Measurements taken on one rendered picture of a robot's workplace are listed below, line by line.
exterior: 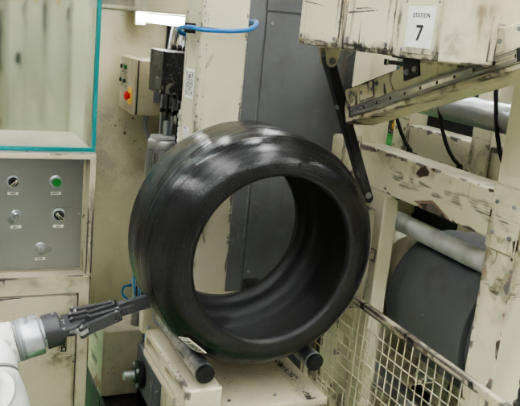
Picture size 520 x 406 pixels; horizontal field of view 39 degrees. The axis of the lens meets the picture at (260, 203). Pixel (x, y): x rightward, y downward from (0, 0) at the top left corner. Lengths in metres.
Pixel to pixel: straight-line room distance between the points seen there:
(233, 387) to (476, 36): 0.99
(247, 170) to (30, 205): 0.86
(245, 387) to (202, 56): 0.83
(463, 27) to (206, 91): 0.71
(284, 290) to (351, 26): 0.72
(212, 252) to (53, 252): 0.53
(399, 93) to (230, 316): 0.72
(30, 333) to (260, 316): 0.63
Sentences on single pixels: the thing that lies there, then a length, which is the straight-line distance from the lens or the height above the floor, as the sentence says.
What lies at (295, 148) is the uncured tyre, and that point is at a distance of 1.63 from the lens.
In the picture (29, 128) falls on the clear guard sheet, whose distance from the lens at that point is 2.18.
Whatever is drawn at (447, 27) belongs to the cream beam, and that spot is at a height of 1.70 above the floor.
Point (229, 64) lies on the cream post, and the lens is 1.92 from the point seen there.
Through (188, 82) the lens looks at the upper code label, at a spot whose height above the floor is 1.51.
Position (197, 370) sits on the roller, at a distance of 1.70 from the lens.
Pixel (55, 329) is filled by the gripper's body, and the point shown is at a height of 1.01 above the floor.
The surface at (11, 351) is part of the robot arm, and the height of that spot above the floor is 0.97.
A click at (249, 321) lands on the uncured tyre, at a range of 1.96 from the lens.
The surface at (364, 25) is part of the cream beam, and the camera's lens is 1.69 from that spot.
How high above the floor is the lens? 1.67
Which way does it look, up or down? 13 degrees down
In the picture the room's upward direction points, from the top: 6 degrees clockwise
